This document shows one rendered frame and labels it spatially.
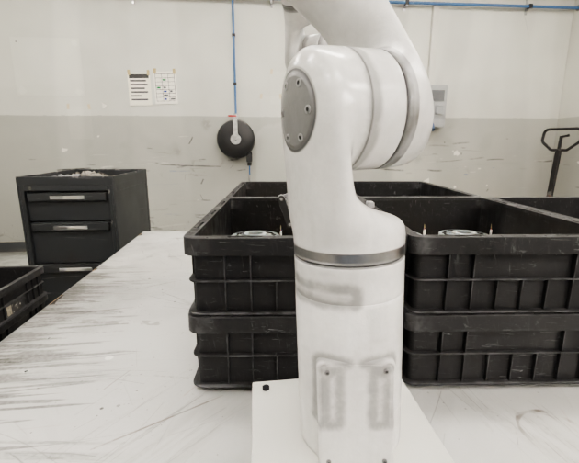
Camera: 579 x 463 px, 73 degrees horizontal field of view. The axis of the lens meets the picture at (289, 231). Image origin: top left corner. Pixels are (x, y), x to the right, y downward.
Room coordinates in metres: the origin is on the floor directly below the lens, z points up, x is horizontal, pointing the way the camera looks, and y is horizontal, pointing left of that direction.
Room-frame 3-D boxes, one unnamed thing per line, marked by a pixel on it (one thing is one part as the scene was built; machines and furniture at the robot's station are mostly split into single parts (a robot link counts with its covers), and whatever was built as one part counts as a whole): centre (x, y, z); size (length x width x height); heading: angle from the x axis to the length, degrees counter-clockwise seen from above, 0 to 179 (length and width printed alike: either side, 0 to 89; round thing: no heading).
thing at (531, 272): (0.69, -0.31, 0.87); 0.40 x 0.30 x 0.11; 1
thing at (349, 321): (0.32, -0.05, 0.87); 0.09 x 0.09 x 0.17; 89
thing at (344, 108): (0.32, -0.05, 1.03); 0.09 x 0.09 x 0.17; 24
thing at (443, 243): (0.69, -0.31, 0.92); 0.40 x 0.30 x 0.02; 1
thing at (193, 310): (0.69, -0.01, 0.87); 0.40 x 0.30 x 0.11; 1
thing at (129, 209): (2.18, 1.10, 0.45); 0.60 x 0.45 x 0.90; 5
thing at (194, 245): (0.69, -0.01, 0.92); 0.40 x 0.30 x 0.02; 1
